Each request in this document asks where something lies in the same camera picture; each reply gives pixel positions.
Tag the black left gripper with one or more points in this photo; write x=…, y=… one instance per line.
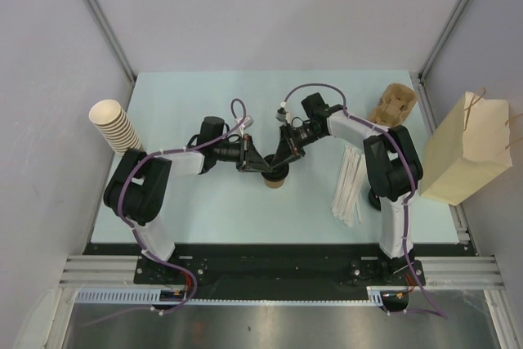
x=248, y=159

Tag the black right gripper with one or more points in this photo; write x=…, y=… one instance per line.
x=290, y=149

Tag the black coffee cup lid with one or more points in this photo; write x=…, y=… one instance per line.
x=278, y=172

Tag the brown paper coffee cup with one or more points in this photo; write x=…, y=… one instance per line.
x=272, y=181

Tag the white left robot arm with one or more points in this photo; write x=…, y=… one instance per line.
x=137, y=188

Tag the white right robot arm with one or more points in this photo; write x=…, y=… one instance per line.
x=392, y=163

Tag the cream paper takeout bag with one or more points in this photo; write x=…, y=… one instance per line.
x=469, y=149

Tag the white wrapped straw pile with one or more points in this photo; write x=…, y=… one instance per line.
x=346, y=205

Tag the black lid stack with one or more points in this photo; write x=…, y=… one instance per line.
x=374, y=200

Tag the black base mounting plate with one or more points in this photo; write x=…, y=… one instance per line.
x=298, y=289

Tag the brown pulp cup carrier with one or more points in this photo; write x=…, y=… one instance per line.
x=394, y=106

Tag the stack of paper cups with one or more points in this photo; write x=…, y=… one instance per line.
x=111, y=120

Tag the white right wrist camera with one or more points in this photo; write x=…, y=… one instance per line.
x=283, y=114

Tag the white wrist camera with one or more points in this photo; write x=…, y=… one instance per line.
x=283, y=114
x=243, y=124

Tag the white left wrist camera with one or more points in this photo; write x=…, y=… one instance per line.
x=243, y=124

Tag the aluminium frame rail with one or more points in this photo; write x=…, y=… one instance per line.
x=433, y=272

